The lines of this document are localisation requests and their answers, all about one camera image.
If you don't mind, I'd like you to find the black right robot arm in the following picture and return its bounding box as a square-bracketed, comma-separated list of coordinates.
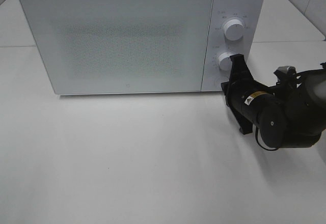
[221, 54, 325, 151]

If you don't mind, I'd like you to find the white microwave door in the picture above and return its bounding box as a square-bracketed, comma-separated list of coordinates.
[20, 0, 212, 95]

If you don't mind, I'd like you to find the upper white control knob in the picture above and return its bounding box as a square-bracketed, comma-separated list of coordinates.
[222, 17, 245, 41]

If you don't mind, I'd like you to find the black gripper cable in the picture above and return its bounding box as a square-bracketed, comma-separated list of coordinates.
[254, 127, 279, 152]

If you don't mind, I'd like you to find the round white door button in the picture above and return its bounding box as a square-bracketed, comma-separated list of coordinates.
[214, 76, 229, 91]

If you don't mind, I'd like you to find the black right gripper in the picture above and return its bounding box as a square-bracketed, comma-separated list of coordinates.
[220, 53, 283, 151]

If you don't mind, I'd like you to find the white microwave oven body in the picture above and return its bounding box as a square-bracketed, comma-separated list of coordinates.
[19, 0, 265, 98]

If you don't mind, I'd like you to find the lower white control knob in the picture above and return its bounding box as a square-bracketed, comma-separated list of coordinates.
[217, 52, 234, 71]

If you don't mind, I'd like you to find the white control knob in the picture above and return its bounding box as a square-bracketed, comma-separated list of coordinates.
[222, 17, 245, 41]
[217, 52, 234, 71]

